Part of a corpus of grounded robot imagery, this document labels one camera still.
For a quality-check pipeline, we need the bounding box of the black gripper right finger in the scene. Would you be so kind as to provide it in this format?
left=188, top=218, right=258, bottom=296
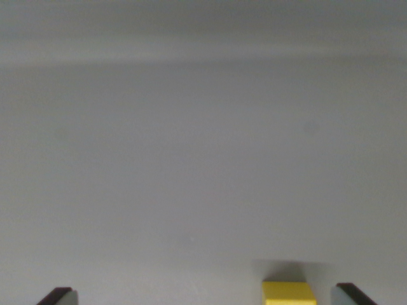
left=331, top=282, right=379, bottom=305

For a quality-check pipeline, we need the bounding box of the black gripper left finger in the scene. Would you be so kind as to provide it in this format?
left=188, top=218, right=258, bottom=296
left=36, top=287, right=79, bottom=305

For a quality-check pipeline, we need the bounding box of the yellow cube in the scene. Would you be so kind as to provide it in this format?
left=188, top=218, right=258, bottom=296
left=261, top=281, right=317, bottom=305

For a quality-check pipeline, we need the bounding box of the grey plastic bin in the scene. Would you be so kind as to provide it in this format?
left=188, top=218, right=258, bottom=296
left=0, top=0, right=407, bottom=305

